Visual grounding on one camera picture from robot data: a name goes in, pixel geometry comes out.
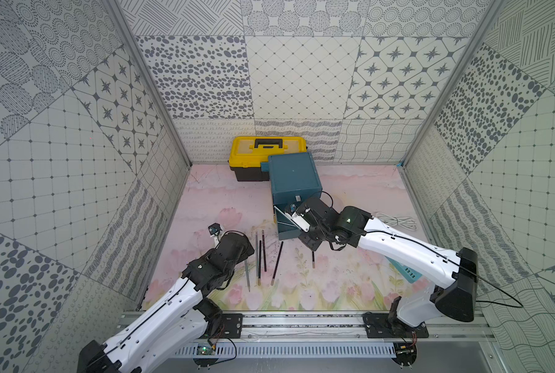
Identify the teal drawer cabinet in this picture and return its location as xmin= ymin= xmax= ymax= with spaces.
xmin=268 ymin=152 xmax=323 ymax=206

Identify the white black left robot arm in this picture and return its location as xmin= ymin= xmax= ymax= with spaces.
xmin=77 ymin=231 xmax=254 ymax=372

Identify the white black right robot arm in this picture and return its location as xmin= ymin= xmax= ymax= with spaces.
xmin=289 ymin=197 xmax=478 ymax=331

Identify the black pencil left cluster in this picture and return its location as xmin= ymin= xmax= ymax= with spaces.
xmin=257 ymin=239 xmax=262 ymax=287

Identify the black pencil cluster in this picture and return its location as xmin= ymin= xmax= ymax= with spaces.
xmin=260 ymin=229 xmax=268 ymax=272
xmin=257 ymin=239 xmax=262 ymax=287

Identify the black pencil slanted middle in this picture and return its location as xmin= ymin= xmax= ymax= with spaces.
xmin=271 ymin=241 xmax=284 ymax=286

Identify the teal power strip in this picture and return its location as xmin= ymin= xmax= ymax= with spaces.
xmin=388 ymin=258 xmax=422 ymax=284

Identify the yellow black toolbox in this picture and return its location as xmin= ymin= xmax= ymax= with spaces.
xmin=229 ymin=136 xmax=308 ymax=182

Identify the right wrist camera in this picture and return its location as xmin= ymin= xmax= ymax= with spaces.
xmin=287 ymin=204 xmax=311 ymax=233

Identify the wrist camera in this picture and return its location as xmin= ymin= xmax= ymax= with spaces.
xmin=287 ymin=204 xmax=311 ymax=233
xmin=208 ymin=222 xmax=222 ymax=240

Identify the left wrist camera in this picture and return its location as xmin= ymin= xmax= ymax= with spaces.
xmin=208 ymin=222 xmax=222 ymax=240

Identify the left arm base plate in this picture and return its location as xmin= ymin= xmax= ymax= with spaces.
xmin=212 ymin=313 xmax=243 ymax=339

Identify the white slotted cable duct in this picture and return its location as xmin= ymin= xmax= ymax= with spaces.
xmin=171 ymin=341 xmax=396 ymax=359

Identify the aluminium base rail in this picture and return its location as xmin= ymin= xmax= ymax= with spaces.
xmin=226 ymin=311 xmax=494 ymax=342

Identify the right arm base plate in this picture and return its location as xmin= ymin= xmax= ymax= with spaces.
xmin=361 ymin=312 xmax=429 ymax=340

